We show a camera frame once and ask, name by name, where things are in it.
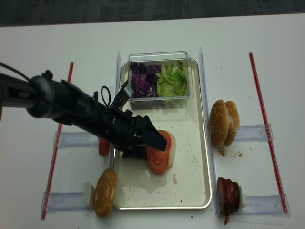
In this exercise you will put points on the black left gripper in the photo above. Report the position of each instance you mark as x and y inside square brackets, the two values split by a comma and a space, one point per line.
[132, 135]

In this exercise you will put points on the red tomato slice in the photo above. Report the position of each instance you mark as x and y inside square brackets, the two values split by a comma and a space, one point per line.
[159, 161]

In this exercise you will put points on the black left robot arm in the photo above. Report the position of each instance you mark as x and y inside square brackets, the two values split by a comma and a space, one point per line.
[65, 103]

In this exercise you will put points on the bottom bun with lettuce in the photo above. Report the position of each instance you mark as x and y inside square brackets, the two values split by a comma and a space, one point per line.
[171, 150]

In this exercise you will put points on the tomato slices in track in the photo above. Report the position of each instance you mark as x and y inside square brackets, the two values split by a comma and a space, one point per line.
[104, 147]

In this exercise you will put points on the green lettuce pieces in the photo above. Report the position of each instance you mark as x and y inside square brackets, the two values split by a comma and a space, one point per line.
[172, 80]

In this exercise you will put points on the bread crumb chunk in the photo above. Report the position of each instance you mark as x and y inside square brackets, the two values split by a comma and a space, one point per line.
[222, 151]

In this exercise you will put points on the stack of brown meat patties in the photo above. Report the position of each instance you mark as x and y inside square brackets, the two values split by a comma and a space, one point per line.
[228, 193]

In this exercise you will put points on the silver metal tray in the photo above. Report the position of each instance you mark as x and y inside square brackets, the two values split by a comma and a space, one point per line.
[186, 184]

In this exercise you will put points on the purple cabbage pieces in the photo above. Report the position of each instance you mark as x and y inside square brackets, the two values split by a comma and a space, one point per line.
[144, 80]

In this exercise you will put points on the round bun bottom upright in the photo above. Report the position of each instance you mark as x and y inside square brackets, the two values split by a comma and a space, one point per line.
[105, 192]

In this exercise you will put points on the clear plastic salad container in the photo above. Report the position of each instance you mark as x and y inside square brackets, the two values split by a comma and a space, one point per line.
[161, 58]

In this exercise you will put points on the clear pusher track upper left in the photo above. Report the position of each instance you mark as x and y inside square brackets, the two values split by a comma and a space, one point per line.
[75, 139]

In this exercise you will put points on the clear pusher track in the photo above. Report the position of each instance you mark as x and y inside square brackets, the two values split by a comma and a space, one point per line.
[268, 204]
[259, 132]
[75, 139]
[69, 201]

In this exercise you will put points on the sesame bun left piece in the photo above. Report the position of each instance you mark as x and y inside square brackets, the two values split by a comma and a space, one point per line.
[219, 123]

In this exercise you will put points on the sesame bun piece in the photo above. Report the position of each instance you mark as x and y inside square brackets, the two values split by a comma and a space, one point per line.
[219, 123]
[234, 122]

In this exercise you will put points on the clear pusher track lower left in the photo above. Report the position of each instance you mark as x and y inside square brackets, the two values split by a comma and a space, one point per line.
[69, 201]

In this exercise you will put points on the sesame bun right piece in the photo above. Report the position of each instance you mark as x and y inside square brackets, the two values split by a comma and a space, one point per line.
[234, 122]

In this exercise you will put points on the clear pusher track upper right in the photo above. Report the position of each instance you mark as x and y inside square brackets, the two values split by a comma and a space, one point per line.
[259, 132]

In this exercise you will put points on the clear pusher track lower right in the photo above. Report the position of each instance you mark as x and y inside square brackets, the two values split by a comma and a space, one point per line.
[268, 204]

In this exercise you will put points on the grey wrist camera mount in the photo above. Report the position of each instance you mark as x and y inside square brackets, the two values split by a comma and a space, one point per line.
[122, 96]

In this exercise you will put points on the clear rail beside tray right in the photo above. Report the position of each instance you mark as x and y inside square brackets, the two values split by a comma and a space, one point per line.
[208, 132]

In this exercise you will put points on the left red plastic rail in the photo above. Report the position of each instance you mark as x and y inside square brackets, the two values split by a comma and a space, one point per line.
[50, 177]

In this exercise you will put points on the red plastic rail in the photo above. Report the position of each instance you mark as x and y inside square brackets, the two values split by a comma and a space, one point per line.
[50, 177]
[270, 143]

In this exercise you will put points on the right red plastic rail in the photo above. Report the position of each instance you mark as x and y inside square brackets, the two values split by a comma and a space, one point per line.
[270, 143]

